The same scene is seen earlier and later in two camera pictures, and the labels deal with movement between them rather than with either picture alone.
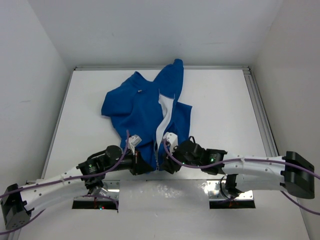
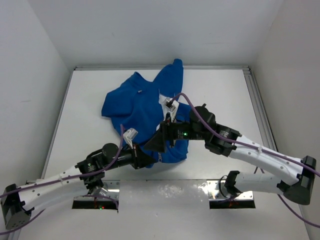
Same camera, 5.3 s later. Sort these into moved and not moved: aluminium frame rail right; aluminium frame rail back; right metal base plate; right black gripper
Moved: right black gripper
Not moved: right metal base plate; aluminium frame rail back; aluminium frame rail right
